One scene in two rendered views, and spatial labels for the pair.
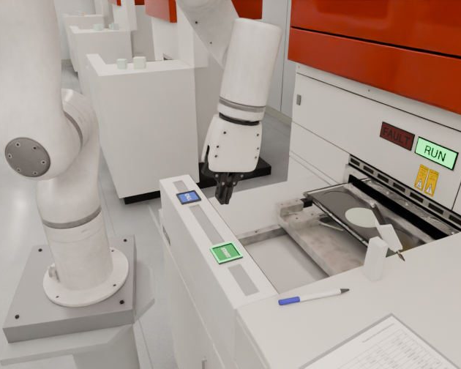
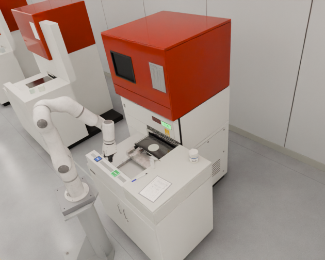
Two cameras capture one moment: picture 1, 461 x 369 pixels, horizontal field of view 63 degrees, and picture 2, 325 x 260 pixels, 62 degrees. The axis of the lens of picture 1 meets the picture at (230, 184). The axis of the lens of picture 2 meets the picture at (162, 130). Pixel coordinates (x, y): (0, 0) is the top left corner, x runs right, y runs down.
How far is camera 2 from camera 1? 135 cm
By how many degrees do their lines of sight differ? 14
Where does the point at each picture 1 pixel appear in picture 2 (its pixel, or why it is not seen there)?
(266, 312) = (129, 184)
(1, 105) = (54, 159)
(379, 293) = (155, 171)
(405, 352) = (159, 182)
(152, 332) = not seen: hidden behind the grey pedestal
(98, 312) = (85, 200)
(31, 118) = (62, 160)
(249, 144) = (113, 147)
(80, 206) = (74, 174)
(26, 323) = (67, 209)
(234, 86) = (106, 137)
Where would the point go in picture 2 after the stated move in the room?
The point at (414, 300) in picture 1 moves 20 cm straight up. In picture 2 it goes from (162, 170) to (159, 150)
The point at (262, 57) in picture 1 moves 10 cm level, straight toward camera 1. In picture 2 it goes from (111, 130) to (112, 139)
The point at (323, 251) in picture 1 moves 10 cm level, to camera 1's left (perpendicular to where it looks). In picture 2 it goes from (143, 162) to (131, 166)
